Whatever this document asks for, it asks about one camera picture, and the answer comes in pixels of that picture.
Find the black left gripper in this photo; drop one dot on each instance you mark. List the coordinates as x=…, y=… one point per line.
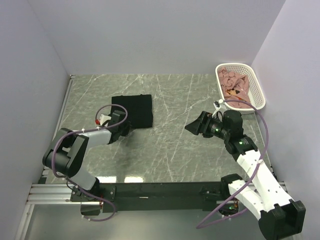
x=127, y=127

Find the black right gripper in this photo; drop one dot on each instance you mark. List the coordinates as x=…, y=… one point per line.
x=197, y=126

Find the black t shirt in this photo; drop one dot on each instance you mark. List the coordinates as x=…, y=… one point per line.
x=139, y=109

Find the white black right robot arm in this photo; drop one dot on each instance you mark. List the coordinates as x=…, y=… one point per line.
x=279, y=215

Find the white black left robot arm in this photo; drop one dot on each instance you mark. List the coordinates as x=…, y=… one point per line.
x=67, y=150

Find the pink t shirt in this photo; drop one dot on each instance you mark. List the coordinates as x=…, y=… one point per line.
x=234, y=86

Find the white perforated plastic basket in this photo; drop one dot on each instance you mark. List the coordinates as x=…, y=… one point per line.
x=255, y=93

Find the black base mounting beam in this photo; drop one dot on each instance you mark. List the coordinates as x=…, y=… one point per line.
x=174, y=203

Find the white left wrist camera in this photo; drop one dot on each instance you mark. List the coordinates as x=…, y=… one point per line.
x=103, y=120

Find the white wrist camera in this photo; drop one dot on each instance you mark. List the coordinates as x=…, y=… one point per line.
x=103, y=120
x=220, y=107

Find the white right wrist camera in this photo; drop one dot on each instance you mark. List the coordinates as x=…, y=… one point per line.
x=220, y=107

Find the aluminium extrusion rail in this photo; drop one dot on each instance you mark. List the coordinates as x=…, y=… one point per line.
x=54, y=194

